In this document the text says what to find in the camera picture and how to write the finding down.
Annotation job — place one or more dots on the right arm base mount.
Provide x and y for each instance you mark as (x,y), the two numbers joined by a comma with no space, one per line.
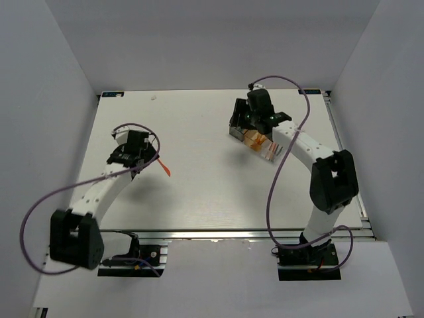
(296,266)

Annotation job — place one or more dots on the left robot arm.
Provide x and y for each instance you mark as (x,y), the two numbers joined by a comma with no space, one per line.
(75,236)

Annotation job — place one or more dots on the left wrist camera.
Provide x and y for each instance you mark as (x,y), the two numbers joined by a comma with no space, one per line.
(120,135)

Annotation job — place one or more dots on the orange plastic container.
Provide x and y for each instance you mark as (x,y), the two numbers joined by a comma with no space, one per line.
(249,135)

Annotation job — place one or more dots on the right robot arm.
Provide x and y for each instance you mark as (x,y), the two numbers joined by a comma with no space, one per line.
(333,182)

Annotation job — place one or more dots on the orange knife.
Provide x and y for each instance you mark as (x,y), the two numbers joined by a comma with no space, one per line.
(165,168)

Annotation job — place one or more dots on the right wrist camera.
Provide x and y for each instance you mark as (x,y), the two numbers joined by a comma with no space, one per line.
(255,86)

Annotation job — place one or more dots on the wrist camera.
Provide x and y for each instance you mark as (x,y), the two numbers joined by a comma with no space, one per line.
(120,135)
(255,86)

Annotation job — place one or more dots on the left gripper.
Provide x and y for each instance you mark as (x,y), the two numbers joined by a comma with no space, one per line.
(150,152)

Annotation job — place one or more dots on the clear plastic container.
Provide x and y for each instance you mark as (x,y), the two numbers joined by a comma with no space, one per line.
(267,155)

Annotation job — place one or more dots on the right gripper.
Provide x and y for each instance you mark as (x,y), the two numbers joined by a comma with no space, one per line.
(240,106)

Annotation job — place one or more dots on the dark smoke plastic container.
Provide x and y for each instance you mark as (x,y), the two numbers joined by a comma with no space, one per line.
(237,132)

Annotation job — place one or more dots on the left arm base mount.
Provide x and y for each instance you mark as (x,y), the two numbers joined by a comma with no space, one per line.
(129,255)

